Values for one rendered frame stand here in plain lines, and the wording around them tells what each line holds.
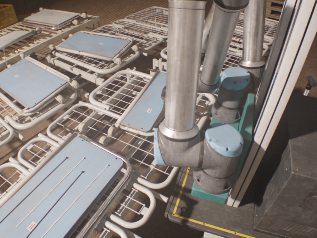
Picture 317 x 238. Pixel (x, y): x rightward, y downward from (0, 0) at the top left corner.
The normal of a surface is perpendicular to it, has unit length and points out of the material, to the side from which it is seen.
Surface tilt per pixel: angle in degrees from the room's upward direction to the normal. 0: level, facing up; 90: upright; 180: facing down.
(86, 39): 5
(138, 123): 1
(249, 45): 88
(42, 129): 0
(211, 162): 80
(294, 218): 90
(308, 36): 90
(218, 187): 70
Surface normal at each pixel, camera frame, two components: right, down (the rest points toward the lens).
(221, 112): -0.66, 0.19
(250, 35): -0.59, 0.51
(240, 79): -0.07, -0.71
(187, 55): 0.15, 0.49
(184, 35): -0.17, 0.48
